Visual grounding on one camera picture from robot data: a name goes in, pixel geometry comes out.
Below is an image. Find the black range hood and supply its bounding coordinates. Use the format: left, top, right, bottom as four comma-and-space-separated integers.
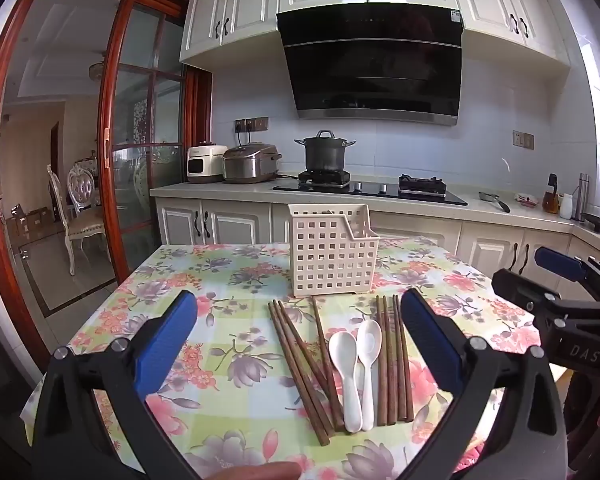
276, 2, 466, 127

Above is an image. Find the cream plastic utensil basket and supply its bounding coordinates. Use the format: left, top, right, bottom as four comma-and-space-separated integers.
287, 203, 381, 298

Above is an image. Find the gold wall socket with plugs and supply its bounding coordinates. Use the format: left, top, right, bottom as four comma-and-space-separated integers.
234, 116, 270, 133

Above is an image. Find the white soup spoon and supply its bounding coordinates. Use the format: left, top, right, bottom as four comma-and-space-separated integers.
356, 319, 384, 431
328, 331, 365, 433

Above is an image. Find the silver rice cooker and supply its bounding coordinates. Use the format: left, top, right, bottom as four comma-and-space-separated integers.
222, 143, 283, 184

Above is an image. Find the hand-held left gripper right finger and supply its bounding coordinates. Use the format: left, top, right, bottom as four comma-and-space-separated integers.
401, 287, 568, 480

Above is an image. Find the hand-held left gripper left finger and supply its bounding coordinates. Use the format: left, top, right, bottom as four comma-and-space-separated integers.
32, 289, 201, 480

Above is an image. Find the floral tablecloth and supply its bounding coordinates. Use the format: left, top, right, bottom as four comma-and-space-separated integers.
22, 235, 571, 480

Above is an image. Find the person's left hand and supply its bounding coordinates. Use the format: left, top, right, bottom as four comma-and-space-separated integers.
211, 461, 303, 480

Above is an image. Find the wooden-framed glass sliding door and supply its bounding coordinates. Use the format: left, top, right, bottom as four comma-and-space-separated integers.
97, 0, 213, 281

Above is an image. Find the small steel saucepan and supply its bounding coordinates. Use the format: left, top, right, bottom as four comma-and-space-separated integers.
478, 191, 511, 213

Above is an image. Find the beige kitchen countertop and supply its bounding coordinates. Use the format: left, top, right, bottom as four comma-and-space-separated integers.
149, 175, 600, 251

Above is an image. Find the brown cardboard box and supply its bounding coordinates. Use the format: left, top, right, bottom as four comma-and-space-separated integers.
6, 204, 29, 242
27, 206, 57, 234

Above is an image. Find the black glass gas cooktop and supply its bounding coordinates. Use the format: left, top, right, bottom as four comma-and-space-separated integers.
272, 170, 468, 207

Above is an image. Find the white countertop cooker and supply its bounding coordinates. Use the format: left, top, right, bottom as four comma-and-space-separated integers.
186, 142, 228, 184

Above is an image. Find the white tufted-back dining chair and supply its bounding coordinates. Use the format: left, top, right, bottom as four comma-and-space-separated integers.
67, 161, 101, 211

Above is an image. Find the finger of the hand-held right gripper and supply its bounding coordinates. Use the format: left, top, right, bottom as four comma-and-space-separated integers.
534, 246, 600, 306
491, 268, 600, 321

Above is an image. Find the dark grey stockpot with lid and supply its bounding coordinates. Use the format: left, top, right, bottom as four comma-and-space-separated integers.
294, 130, 357, 173

